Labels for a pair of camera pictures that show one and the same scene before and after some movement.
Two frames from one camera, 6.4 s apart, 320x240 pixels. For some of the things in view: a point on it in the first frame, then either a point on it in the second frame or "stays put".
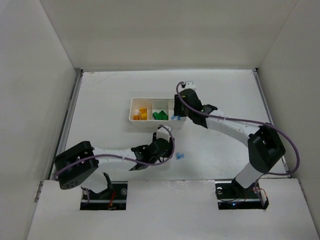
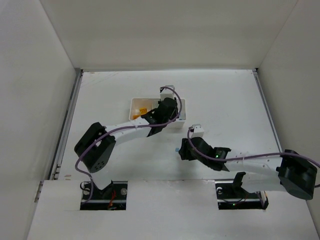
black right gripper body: x=180 y=104 → x=185 y=150
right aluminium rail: x=256 y=73 stays put
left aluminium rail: x=64 y=125 stays put
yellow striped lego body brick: x=143 y=113 stays put
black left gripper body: x=164 y=146 → x=169 y=106
